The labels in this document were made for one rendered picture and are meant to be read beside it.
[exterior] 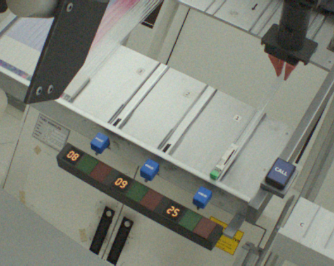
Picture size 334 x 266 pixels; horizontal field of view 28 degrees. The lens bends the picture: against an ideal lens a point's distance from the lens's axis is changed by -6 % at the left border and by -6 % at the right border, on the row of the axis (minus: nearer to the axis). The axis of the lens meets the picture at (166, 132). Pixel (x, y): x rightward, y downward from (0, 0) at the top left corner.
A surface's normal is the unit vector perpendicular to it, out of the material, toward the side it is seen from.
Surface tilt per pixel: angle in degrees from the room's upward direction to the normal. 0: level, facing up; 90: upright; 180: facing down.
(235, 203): 135
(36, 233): 0
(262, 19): 45
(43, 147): 90
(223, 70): 90
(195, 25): 90
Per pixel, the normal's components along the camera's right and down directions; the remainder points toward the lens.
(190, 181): -0.53, 0.70
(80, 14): 0.87, 0.43
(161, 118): 0.00, -0.58
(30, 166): -0.38, 0.09
